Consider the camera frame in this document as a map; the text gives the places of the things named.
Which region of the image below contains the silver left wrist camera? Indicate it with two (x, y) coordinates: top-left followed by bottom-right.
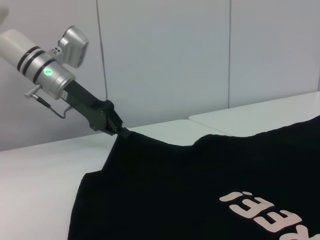
(51, 24), (90, 69)

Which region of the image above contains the black shirt with FREE print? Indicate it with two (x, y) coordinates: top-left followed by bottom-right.
(66, 116), (320, 240)

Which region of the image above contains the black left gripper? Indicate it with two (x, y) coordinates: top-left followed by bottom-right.
(62, 79), (131, 140)

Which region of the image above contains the left gripper cable with plug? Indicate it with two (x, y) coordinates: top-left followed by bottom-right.
(24, 84), (73, 120)

